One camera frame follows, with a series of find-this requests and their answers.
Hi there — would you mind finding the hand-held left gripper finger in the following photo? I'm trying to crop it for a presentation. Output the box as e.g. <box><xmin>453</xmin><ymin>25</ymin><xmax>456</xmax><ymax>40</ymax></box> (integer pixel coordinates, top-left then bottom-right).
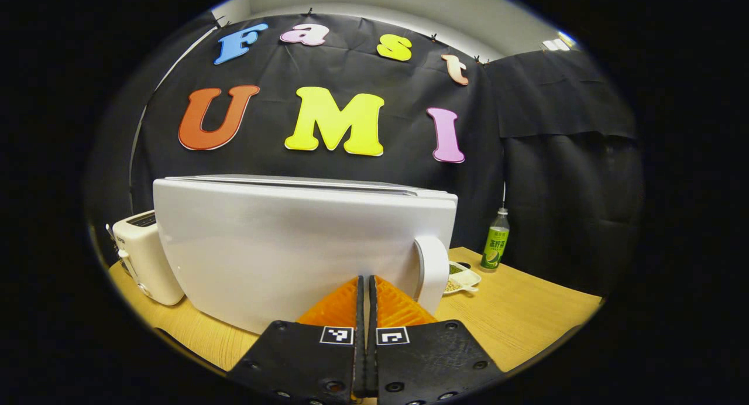
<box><xmin>367</xmin><ymin>274</ymin><xmax>505</xmax><ymax>405</ymax></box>
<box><xmin>227</xmin><ymin>275</ymin><xmax>365</xmax><ymax>405</ymax></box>

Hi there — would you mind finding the white microwave oven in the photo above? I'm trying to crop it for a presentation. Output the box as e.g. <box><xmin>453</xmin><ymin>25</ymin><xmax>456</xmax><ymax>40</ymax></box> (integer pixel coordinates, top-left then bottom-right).
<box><xmin>153</xmin><ymin>174</ymin><xmax>459</xmax><ymax>335</ymax></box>

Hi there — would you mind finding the white divided dish of beans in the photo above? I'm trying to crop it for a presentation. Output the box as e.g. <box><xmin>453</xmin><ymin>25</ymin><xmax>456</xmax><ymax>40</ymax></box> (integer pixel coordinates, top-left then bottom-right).
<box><xmin>443</xmin><ymin>261</ymin><xmax>482</xmax><ymax>294</ymax></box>

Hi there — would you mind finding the green label drink bottle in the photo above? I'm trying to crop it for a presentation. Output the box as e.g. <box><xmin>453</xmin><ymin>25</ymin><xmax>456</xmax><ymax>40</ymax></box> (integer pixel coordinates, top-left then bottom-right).
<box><xmin>480</xmin><ymin>207</ymin><xmax>510</xmax><ymax>272</ymax></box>

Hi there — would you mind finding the white toaster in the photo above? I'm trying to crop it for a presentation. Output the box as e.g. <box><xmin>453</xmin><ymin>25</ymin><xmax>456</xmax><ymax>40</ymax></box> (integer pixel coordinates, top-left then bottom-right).
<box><xmin>112</xmin><ymin>210</ymin><xmax>186</xmax><ymax>306</ymax></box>

